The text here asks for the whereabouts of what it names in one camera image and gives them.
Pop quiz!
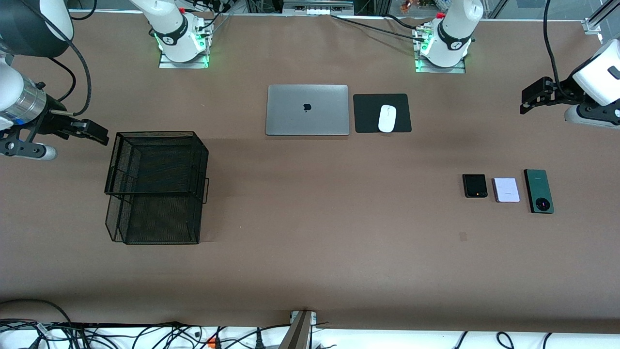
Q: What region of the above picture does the grey socket strip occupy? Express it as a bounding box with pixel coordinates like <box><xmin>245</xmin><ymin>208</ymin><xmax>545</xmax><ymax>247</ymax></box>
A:
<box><xmin>282</xmin><ymin>0</ymin><xmax>354</xmax><ymax>16</ymax></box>

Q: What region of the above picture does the black mesh two-tier tray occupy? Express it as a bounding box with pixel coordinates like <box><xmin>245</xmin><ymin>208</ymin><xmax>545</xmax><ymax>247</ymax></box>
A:
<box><xmin>104</xmin><ymin>130</ymin><xmax>210</xmax><ymax>245</ymax></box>

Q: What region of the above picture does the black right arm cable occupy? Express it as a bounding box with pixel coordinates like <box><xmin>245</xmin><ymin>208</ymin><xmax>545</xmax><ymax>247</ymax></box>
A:
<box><xmin>19</xmin><ymin>0</ymin><xmax>93</xmax><ymax>117</ymax></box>

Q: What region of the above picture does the lilac flip phone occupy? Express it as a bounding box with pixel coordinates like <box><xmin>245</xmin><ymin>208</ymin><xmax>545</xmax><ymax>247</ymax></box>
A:
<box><xmin>492</xmin><ymin>177</ymin><xmax>521</xmax><ymax>203</ymax></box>

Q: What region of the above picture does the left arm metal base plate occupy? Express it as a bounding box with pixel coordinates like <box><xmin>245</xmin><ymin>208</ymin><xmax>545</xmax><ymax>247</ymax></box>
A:
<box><xmin>415</xmin><ymin>57</ymin><xmax>466</xmax><ymax>74</ymax></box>

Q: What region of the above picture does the tangle of black cables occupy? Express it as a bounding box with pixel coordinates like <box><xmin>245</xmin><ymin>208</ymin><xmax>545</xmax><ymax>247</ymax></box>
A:
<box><xmin>0</xmin><ymin>317</ymin><xmax>291</xmax><ymax>349</ymax></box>

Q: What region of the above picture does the thick black arched cable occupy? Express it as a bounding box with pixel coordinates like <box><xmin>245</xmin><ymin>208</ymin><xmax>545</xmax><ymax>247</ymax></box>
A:
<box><xmin>0</xmin><ymin>299</ymin><xmax>73</xmax><ymax>326</ymax></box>

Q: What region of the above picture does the thin black table cable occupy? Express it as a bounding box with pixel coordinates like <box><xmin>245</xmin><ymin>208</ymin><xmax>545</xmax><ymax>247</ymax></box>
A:
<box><xmin>331</xmin><ymin>14</ymin><xmax>427</xmax><ymax>39</ymax></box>

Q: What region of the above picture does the white computer mouse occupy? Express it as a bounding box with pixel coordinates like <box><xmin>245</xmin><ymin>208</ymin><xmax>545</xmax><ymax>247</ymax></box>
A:
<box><xmin>378</xmin><ymin>104</ymin><xmax>397</xmax><ymax>133</ymax></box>

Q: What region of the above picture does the silver closed laptop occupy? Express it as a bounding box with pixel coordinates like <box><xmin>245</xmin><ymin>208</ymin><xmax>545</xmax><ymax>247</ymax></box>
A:
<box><xmin>265</xmin><ymin>84</ymin><xmax>350</xmax><ymax>136</ymax></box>

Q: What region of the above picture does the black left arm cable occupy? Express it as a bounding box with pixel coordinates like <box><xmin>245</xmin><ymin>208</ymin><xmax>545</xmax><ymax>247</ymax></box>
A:
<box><xmin>543</xmin><ymin>0</ymin><xmax>572</xmax><ymax>97</ymax></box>

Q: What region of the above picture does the black flip phone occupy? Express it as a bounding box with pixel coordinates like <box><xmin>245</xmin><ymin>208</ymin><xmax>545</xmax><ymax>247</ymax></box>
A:
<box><xmin>462</xmin><ymin>174</ymin><xmax>488</xmax><ymax>199</ymax></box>

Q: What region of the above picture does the aluminium frame profile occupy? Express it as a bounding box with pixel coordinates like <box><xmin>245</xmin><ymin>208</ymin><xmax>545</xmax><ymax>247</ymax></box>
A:
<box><xmin>583</xmin><ymin>0</ymin><xmax>620</xmax><ymax>34</ymax></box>

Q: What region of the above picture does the green phone round camera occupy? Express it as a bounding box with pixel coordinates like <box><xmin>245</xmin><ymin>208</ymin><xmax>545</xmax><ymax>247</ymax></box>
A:
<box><xmin>524</xmin><ymin>169</ymin><xmax>555</xmax><ymax>214</ymax></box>

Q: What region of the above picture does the black mouse pad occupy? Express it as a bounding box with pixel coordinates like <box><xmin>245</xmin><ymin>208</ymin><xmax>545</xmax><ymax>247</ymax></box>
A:
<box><xmin>353</xmin><ymin>93</ymin><xmax>412</xmax><ymax>133</ymax></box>

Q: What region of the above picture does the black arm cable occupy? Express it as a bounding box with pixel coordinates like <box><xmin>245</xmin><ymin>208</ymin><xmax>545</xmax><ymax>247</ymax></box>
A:
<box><xmin>19</xmin><ymin>0</ymin><xmax>93</xmax><ymax>117</ymax></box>
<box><xmin>543</xmin><ymin>0</ymin><xmax>572</xmax><ymax>97</ymax></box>

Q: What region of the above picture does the grey metal camera bracket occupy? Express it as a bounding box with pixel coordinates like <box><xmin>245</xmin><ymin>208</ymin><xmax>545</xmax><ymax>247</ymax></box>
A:
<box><xmin>279</xmin><ymin>310</ymin><xmax>318</xmax><ymax>349</ymax></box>

